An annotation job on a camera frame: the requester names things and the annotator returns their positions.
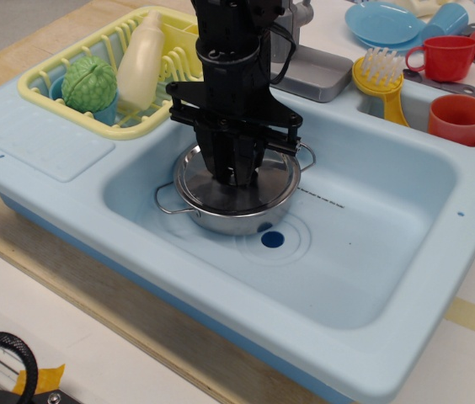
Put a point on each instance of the cream plastic object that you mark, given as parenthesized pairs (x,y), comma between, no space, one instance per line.
(421,8)

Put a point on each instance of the yellow dish brush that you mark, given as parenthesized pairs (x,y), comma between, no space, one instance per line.
(379,73)

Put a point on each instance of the red plastic mug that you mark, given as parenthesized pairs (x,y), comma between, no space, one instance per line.
(445,58)

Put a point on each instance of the steel pot lid with knob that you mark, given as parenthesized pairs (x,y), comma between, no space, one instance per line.
(277,179)

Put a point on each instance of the light blue tumbler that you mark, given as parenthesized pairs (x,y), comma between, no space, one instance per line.
(450,19)

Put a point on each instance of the small blue cup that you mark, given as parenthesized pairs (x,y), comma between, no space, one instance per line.
(106,116)

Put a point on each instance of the yellow tape piece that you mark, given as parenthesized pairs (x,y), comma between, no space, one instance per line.
(48,380)

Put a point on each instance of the cream plastic bottle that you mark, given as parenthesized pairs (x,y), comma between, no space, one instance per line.
(138,72)

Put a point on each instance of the yellow dish rack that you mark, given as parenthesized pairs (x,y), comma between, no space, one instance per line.
(179,63)

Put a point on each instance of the green toy cabbage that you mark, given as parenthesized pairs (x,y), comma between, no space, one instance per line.
(89,85)

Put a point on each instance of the grey plastic utensil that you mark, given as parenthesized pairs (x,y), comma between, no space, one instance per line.
(450,87)

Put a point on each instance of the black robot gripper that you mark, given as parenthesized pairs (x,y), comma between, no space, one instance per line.
(235,97)

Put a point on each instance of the light blue toy sink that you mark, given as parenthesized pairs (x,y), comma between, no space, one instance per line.
(343,294)

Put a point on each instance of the light blue plate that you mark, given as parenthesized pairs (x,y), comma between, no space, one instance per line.
(384,24)

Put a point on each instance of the orange plastic cup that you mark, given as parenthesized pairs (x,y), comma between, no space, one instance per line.
(452,117)

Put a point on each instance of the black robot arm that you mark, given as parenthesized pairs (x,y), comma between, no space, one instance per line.
(233,24)

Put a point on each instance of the stainless steel pot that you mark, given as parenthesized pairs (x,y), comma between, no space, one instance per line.
(234,225)

